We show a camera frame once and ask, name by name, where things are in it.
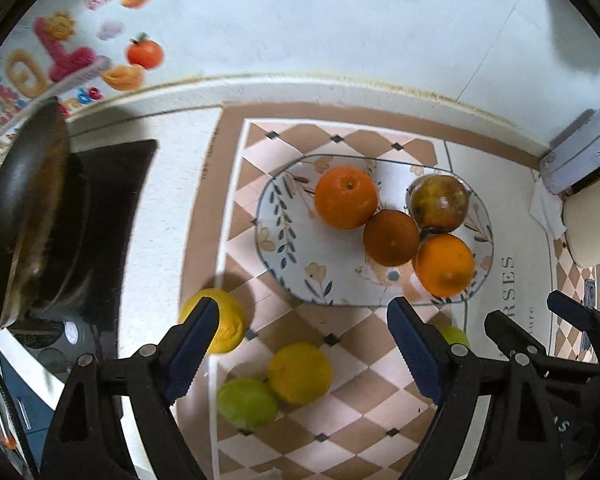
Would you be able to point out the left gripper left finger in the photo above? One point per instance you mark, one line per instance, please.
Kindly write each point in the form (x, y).
(85, 439)

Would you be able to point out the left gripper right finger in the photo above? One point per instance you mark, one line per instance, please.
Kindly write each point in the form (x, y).
(452, 379)

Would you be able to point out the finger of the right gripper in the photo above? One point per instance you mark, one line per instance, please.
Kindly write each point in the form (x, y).
(583, 319)
(533, 411)

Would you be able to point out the green apple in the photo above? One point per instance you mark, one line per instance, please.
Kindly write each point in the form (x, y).
(454, 335)
(247, 403)

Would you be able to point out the black gas stove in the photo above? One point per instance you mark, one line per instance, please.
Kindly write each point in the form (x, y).
(78, 308)

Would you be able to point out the cream utensil holder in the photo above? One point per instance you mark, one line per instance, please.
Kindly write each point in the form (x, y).
(582, 220)

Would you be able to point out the yellow lemon far left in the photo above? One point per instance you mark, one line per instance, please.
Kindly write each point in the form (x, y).
(232, 323)

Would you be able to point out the yellow lemon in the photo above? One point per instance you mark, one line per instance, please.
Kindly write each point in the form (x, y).
(232, 323)
(299, 373)

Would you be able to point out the large bright orange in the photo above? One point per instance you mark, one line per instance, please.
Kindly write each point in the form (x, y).
(444, 265)

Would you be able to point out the white folded tissue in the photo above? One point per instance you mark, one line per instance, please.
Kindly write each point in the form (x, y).
(546, 209)

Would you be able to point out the dark reddish orange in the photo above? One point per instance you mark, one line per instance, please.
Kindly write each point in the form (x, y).
(391, 238)

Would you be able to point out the yellow lemon middle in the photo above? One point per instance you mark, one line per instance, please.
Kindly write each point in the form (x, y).
(299, 373)

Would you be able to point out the dark red-green apple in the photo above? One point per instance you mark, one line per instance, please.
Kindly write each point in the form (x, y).
(438, 203)

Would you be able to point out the silver spray can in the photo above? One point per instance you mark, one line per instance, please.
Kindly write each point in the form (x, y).
(575, 155)

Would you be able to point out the floral oval plate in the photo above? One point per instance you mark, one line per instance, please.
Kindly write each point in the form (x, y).
(322, 265)

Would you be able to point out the bright orange with stem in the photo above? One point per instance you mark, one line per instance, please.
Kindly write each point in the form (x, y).
(345, 198)

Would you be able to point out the black frying pan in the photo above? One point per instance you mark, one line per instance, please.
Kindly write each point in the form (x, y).
(32, 181)

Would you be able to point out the colourful wall sticker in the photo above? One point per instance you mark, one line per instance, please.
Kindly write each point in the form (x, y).
(78, 51)

